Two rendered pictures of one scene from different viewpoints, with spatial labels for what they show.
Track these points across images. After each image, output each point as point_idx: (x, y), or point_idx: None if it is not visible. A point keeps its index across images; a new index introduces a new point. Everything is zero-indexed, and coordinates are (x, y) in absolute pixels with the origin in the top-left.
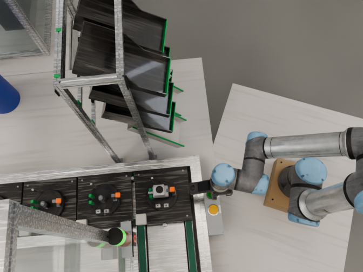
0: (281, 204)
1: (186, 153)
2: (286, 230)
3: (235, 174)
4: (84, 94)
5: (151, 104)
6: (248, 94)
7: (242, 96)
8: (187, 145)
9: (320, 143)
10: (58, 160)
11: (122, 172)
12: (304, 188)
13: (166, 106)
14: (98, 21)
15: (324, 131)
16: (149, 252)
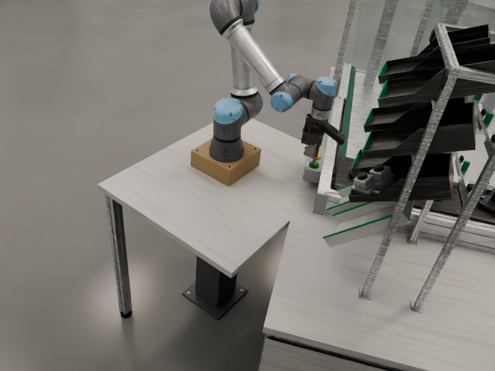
0: (249, 144)
1: (325, 222)
2: None
3: (315, 82)
4: (474, 338)
5: (392, 115)
6: (217, 252)
7: (227, 252)
8: (321, 228)
9: (253, 38)
10: (494, 266)
11: None
12: (243, 101)
13: (374, 118)
14: (471, 47)
15: (153, 191)
16: None
